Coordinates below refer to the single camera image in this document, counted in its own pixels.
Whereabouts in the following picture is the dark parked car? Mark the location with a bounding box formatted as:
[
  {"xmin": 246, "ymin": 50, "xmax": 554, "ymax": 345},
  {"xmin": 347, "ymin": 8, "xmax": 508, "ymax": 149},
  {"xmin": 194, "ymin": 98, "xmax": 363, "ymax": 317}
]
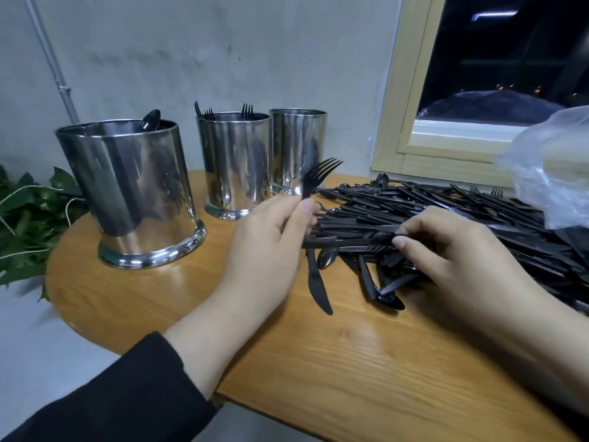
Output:
[{"xmin": 418, "ymin": 89, "xmax": 558, "ymax": 127}]

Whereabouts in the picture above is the person's right hand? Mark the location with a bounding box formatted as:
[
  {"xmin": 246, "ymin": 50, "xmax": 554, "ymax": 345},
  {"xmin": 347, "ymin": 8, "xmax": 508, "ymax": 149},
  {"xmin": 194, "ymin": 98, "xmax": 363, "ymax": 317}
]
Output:
[{"xmin": 391, "ymin": 206, "xmax": 517, "ymax": 315}]

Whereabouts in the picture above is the green leafy plant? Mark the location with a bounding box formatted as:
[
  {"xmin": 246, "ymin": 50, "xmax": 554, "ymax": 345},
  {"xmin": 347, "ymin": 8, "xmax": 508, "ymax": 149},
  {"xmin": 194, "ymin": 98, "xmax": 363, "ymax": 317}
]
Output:
[{"xmin": 0, "ymin": 165, "xmax": 88, "ymax": 300}]

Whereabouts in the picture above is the person's left forearm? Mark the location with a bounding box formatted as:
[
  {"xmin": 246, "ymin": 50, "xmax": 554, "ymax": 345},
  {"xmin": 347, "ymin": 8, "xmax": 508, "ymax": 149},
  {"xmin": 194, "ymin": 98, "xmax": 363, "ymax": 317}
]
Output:
[{"xmin": 0, "ymin": 294, "xmax": 254, "ymax": 442}]

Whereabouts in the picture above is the grey metal pipe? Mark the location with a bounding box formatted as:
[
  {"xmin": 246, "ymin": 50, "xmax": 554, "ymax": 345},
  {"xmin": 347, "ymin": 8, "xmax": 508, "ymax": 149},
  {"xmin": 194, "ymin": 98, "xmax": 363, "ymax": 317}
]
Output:
[{"xmin": 23, "ymin": 0, "xmax": 82, "ymax": 125}]

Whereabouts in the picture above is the clear plastic bag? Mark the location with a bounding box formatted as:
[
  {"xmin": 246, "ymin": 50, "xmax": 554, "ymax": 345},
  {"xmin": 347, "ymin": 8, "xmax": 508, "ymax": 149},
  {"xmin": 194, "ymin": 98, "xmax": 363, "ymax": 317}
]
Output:
[{"xmin": 494, "ymin": 106, "xmax": 589, "ymax": 231}]

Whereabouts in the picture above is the thin white cable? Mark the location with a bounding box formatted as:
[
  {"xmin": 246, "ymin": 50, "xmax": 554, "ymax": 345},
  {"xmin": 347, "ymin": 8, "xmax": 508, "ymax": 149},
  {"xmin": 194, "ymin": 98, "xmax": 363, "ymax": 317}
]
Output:
[{"xmin": 0, "ymin": 184, "xmax": 84, "ymax": 263}]

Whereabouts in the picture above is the person's right forearm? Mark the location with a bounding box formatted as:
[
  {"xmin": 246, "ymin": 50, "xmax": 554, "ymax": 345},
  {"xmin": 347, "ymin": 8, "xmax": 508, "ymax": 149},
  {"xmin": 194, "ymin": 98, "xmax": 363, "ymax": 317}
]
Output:
[{"xmin": 479, "ymin": 271, "xmax": 589, "ymax": 420}]

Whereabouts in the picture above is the pile of black plastic cutlery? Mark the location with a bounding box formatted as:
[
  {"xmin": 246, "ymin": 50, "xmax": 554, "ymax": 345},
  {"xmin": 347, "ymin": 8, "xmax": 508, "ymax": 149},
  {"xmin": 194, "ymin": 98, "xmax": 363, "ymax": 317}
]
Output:
[{"xmin": 302, "ymin": 172, "xmax": 589, "ymax": 317}]

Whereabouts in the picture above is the person's left hand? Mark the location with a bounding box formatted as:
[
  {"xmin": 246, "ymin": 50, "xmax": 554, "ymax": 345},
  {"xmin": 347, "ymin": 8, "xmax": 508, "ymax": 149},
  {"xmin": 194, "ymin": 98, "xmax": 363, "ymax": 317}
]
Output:
[{"xmin": 216, "ymin": 193, "xmax": 323, "ymax": 319}]

